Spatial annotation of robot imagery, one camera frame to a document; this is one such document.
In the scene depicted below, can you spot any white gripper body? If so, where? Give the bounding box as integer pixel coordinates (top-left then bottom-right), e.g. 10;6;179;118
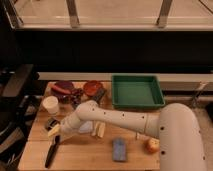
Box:
60;114;82;141

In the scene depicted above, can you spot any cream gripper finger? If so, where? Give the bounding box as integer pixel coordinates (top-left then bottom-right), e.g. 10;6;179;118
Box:
48;124;60;137

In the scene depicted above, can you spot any black handled dish brush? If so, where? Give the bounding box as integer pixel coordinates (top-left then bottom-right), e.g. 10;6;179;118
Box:
45;118;60;168

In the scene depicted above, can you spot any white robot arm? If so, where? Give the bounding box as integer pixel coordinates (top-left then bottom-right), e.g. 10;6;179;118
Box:
48;100;207;171

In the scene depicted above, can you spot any green plastic tray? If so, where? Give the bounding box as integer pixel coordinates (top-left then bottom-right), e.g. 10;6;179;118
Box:
111;75;165;109

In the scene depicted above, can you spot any light blue cloth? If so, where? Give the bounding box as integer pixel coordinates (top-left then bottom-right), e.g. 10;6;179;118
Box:
78;121;93;134

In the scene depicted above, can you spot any white paper cup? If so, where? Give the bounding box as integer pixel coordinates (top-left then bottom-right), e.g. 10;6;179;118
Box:
42;96;59;115

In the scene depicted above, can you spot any purple grapes bunch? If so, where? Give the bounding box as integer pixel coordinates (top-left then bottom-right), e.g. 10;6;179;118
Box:
70;88;84;104

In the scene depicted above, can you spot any orange carrot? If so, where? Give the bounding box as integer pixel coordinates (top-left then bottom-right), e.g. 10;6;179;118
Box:
49;84;70;95

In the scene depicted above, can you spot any dark maroon bowl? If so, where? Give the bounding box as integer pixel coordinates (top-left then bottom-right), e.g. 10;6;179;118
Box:
51;81;74;100

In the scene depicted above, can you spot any red orange bowl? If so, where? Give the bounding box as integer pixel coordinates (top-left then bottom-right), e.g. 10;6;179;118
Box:
83;80;103;96

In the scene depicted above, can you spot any dark rectangular block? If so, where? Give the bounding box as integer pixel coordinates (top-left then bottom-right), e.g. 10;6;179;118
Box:
92;88;106;103

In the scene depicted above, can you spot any blue sponge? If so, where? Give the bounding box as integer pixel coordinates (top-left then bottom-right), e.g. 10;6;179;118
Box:
112;138;127;162

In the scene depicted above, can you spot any black chair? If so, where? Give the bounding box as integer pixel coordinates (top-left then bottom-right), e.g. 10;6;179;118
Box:
0;64;38;171

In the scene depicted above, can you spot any orange apple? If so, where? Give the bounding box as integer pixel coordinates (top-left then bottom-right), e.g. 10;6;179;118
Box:
145;138;160;153

